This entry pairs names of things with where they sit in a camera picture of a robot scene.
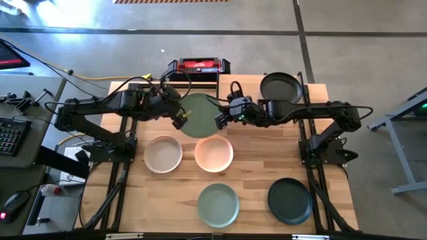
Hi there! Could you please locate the red black power box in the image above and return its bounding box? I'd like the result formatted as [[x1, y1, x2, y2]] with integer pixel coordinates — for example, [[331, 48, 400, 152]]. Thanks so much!
[[167, 57, 232, 83]]

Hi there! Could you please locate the dark teal plate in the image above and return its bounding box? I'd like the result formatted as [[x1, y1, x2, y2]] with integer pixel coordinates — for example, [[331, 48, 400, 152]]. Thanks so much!
[[267, 177, 314, 226]]

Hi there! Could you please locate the olive green plate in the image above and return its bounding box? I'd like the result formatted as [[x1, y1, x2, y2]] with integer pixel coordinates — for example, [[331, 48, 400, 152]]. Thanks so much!
[[178, 92, 223, 139]]

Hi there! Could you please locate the grey metal table frame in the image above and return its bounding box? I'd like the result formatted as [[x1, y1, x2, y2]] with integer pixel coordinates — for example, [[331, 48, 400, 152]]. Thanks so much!
[[366, 87, 427, 197]]

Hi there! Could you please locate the black frying pan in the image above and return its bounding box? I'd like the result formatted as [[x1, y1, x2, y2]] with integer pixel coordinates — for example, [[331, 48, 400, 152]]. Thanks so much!
[[260, 71, 304, 104]]

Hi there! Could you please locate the yellow floor cable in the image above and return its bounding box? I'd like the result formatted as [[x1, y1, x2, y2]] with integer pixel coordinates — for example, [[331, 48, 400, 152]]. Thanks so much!
[[70, 73, 153, 82]]

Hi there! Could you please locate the white box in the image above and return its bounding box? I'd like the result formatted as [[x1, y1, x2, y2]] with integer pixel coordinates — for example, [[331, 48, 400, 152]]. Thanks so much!
[[59, 145, 90, 186]]

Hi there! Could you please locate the grey desk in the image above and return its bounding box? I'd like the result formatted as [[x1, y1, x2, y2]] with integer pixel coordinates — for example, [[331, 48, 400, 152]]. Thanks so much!
[[0, 73, 68, 169]]

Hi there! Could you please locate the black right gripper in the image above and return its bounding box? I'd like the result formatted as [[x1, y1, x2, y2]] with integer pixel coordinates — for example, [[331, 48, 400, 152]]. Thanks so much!
[[214, 95, 268, 131]]

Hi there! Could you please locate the silver metal bracket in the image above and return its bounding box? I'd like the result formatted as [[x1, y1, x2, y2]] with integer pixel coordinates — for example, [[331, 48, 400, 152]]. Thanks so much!
[[105, 233, 145, 240], [292, 234, 330, 240]]

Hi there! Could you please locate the black device green light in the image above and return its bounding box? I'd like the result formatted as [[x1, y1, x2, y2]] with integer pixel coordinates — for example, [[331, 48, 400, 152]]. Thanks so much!
[[408, 87, 427, 117]]

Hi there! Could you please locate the black keyboard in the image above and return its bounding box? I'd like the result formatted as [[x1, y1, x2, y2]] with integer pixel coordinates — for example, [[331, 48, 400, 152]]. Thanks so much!
[[0, 116, 33, 157]]

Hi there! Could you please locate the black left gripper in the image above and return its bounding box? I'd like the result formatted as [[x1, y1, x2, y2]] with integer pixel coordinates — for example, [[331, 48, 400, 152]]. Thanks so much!
[[145, 85, 189, 131]]

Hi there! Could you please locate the peach plate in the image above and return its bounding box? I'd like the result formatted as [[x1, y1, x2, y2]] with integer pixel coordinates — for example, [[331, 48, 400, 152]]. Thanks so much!
[[193, 134, 234, 173]]

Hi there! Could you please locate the sage green plate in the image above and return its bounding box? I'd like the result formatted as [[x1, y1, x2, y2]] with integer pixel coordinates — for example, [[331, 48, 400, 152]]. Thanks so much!
[[197, 183, 240, 229]]

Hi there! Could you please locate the beige plate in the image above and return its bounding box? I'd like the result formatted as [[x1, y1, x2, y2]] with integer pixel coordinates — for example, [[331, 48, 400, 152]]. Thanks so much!
[[143, 135, 183, 175]]

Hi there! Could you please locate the black clamp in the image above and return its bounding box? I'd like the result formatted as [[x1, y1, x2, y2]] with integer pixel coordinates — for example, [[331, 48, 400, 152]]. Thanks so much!
[[0, 88, 54, 113]]

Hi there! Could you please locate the black computer mouse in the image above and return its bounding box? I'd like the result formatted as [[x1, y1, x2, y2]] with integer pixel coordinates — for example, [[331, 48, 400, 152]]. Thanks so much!
[[0, 190, 31, 225]]

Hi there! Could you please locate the black flat bar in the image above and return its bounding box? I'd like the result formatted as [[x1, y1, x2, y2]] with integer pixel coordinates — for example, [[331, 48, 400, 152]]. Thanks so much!
[[34, 145, 90, 180]]

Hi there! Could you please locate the clear plastic bottle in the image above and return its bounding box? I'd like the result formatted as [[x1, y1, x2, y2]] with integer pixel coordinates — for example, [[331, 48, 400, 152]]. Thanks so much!
[[39, 183, 64, 197]]

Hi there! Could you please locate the black monitor red screen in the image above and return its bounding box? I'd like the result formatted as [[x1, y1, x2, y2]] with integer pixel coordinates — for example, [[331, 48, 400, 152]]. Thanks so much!
[[0, 39, 31, 71]]

